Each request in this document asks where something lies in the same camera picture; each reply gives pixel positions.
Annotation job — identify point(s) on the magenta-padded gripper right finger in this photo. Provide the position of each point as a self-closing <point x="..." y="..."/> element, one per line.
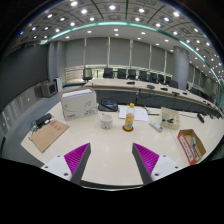
<point x="146" y="157"/>

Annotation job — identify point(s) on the black desk phone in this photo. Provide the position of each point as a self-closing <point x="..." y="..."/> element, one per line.
<point x="108" y="106"/>

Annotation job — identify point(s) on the row of black office chairs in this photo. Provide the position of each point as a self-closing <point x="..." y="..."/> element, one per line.
<point x="131" y="73"/>

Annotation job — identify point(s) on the white patterned paper cup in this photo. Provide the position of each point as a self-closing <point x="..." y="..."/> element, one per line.
<point x="106" y="122"/>

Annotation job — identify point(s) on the black binder clip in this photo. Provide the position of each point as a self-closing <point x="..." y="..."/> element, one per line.
<point x="170" y="120"/>

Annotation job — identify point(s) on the grey box monitor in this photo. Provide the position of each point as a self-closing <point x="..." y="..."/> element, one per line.
<point x="49" y="89"/>

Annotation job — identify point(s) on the brown paper envelope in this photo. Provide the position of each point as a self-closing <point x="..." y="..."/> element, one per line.
<point x="50" y="135"/>

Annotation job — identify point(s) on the yellow-capped orange drink bottle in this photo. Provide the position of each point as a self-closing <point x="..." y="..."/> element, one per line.
<point x="129" y="119"/>

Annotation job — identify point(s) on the grey whiteboard eraser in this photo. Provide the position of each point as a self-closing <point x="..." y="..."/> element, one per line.
<point x="193" y="142"/>

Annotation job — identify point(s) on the long curved conference desk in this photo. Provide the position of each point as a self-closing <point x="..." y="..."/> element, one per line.
<point x="116" y="84"/>

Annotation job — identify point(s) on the beige cardboard organizer tray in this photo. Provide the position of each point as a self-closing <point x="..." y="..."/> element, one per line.
<point x="170" y="113"/>

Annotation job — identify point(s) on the white cardboard paper box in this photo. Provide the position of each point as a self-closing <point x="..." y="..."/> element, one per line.
<point x="78" y="105"/>

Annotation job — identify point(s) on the white paper sheets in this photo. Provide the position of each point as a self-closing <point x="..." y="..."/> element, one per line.
<point x="141" y="114"/>

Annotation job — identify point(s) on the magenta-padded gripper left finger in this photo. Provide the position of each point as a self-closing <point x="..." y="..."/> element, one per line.
<point x="76" y="157"/>

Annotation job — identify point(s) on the bundle of pens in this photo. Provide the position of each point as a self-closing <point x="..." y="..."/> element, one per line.
<point x="195" y="152"/>

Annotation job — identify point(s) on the white remote control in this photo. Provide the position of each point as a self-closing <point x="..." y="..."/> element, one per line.
<point x="156" y="126"/>

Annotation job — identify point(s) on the round ceiling lights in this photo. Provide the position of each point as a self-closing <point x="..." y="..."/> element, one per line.
<point x="112" y="7"/>

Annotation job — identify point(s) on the open brown cardboard box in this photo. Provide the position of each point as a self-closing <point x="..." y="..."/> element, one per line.
<point x="185" y="146"/>

